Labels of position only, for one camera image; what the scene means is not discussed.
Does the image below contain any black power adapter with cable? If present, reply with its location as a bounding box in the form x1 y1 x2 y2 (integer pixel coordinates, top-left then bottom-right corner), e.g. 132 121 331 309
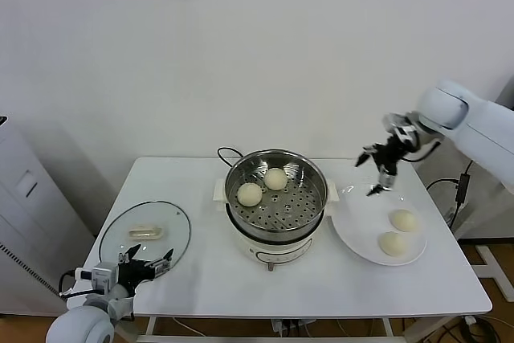
426 160 475 231

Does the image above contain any white power strip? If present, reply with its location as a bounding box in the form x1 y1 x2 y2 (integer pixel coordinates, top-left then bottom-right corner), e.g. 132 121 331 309
271 318 316 336

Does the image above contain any white grey floor cabinet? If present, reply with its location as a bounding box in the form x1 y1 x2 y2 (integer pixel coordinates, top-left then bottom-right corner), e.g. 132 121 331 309
0 114 97 316

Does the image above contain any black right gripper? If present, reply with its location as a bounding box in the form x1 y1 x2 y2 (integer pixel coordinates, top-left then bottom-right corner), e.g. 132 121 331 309
354 136 409 198

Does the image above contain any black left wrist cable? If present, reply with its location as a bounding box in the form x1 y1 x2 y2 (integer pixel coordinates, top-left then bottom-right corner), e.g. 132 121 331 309
59 268 96 299

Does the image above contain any stainless steel steamer basket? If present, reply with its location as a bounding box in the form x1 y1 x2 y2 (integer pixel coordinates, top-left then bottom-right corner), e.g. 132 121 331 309
223 149 330 239

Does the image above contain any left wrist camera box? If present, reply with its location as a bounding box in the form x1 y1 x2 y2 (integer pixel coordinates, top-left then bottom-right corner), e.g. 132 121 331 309
75 262 118 290

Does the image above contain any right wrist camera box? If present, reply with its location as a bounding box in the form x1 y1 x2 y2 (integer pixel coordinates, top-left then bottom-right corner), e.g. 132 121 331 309
381 112 421 143

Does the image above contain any black cooker power cord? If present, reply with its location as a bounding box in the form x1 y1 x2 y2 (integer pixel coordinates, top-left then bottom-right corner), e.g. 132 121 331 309
217 147 244 169

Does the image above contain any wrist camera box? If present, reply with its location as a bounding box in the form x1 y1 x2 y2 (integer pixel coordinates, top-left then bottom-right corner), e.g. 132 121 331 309
381 112 421 143
75 262 118 290

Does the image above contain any white steamed baozi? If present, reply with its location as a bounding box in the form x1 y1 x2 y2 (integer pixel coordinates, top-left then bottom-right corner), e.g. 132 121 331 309
377 231 410 258
263 167 289 191
236 182 264 207
389 209 418 234

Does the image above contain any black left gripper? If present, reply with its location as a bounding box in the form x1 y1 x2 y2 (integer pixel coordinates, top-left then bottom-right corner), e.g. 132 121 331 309
116 243 175 290

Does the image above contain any grey monitor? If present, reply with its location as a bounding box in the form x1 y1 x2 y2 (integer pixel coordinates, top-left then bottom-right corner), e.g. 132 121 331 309
496 77 514 113

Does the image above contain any cream electric cooker base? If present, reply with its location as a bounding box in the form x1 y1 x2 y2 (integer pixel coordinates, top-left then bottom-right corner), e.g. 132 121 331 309
212 177 341 273

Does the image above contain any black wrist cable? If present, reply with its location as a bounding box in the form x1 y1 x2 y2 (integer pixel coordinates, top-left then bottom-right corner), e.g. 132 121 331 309
59 268 96 299
405 133 445 163

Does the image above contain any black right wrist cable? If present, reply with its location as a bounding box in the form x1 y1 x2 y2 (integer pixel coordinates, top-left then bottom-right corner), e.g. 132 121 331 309
405 133 445 163

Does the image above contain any round glass pot lid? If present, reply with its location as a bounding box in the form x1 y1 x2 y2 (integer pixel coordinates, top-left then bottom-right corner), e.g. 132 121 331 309
99 199 192 272

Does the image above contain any white round plate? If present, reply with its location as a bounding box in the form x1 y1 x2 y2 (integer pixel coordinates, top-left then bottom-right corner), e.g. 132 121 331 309
328 183 429 267

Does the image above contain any white side desk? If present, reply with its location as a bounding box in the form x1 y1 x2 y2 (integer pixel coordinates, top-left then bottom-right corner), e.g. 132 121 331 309
417 129 514 304

